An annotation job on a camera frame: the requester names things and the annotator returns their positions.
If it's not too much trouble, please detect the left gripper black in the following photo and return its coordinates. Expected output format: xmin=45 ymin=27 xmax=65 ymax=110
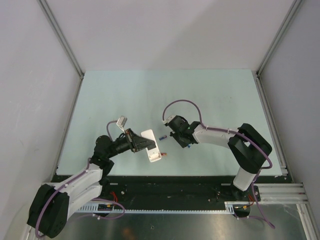
xmin=106 ymin=128 xmax=155 ymax=159

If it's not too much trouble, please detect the white remote control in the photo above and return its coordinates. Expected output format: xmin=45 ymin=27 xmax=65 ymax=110
xmin=141 ymin=129 xmax=162 ymax=163

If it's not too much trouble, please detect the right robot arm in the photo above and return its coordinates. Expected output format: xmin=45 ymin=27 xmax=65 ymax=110
xmin=163 ymin=115 xmax=273 ymax=201

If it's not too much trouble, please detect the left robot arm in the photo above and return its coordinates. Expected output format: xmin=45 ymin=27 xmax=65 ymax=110
xmin=27 ymin=128 xmax=159 ymax=239

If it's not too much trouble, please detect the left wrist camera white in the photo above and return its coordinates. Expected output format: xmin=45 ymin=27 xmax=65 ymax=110
xmin=116 ymin=115 xmax=128 ymax=132

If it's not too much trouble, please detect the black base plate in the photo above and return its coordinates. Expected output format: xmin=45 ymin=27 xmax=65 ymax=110
xmin=49 ymin=174 xmax=293 ymax=211

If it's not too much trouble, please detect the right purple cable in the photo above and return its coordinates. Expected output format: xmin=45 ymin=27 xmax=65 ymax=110
xmin=161 ymin=99 xmax=276 ymax=230

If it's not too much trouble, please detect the purple cable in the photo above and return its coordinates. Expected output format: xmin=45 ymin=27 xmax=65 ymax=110
xmin=161 ymin=99 xmax=276 ymax=230
xmin=34 ymin=119 xmax=126 ymax=238

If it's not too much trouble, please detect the grey slotted cable duct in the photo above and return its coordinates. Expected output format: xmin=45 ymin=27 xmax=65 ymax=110
xmin=75 ymin=201 xmax=250 ymax=215

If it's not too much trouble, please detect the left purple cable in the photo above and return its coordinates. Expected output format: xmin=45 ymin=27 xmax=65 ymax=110
xmin=34 ymin=119 xmax=126 ymax=238

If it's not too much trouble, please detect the left aluminium frame post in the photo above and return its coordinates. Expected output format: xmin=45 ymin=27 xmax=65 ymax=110
xmin=36 ymin=0 xmax=85 ymax=78

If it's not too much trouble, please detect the aluminium frame post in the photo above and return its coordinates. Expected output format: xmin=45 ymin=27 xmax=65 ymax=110
xmin=255 ymin=0 xmax=304 ymax=76
xmin=36 ymin=0 xmax=85 ymax=78

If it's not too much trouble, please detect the right aluminium frame post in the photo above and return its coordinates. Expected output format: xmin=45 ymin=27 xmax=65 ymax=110
xmin=255 ymin=0 xmax=304 ymax=76

